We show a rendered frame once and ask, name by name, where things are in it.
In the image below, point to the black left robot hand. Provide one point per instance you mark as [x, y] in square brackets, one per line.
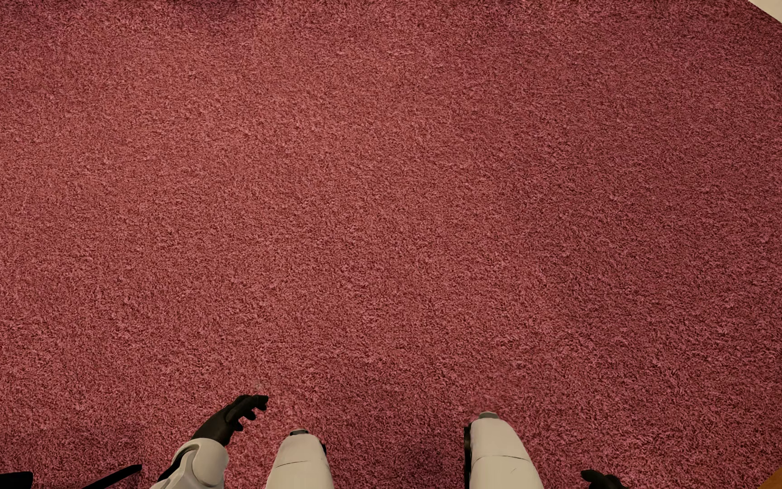
[231, 417]

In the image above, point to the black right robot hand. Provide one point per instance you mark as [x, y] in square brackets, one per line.
[601, 481]

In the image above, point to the white left robot leg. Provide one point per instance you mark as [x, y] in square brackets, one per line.
[301, 462]

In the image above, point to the white robot leg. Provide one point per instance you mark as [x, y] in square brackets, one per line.
[301, 462]
[499, 454]

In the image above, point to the white right robot leg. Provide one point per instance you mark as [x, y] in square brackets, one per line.
[499, 454]

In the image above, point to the red shaggy carpet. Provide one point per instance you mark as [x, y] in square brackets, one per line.
[391, 217]

